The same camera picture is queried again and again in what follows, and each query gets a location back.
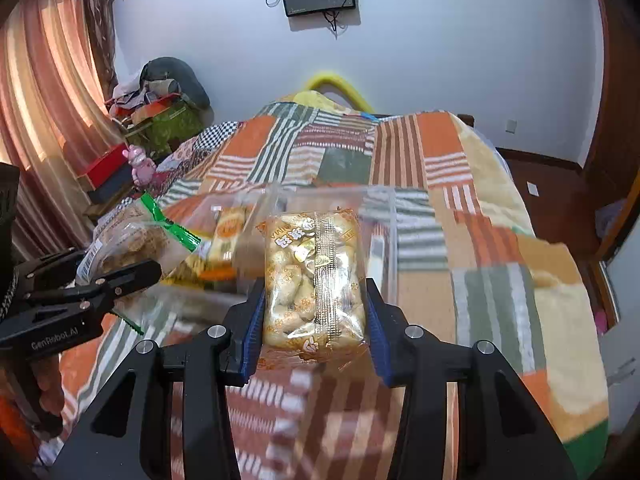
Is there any brown bread bag green clip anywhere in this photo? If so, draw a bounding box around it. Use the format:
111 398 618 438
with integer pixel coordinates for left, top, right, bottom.
74 192 202 336

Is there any orange label pastry pack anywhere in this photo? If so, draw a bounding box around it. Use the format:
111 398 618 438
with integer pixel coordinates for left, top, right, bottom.
201 206 252 272

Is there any round cracker pack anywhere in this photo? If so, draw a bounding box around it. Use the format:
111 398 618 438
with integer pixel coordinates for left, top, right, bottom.
259 209 367 368

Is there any red gift box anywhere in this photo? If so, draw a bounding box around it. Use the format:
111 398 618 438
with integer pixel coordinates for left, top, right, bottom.
77 143 127 192

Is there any pink plush toy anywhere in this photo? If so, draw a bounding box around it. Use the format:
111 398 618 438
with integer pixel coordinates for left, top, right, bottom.
122 144 156 188

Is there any clear plastic storage box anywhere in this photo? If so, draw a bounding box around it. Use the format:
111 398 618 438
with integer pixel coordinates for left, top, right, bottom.
122 184 399 330

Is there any pink orange curtain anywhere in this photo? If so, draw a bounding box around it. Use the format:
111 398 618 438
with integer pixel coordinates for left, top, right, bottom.
1 0 122 259

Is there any green cardboard box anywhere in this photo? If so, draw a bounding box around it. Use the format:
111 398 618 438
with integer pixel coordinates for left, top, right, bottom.
125 101 204 158

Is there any patchwork striped bedspread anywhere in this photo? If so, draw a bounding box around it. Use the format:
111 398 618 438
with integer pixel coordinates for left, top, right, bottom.
153 92 608 479

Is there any grey plush pillow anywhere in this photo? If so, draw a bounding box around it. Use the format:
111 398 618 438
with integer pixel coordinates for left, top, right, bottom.
140 56 210 110

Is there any wooden wardrobe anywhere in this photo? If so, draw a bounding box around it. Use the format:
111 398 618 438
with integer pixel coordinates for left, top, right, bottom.
582 0 639 328

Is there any wall power socket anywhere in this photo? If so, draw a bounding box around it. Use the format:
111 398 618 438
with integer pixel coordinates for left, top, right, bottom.
506 119 518 133

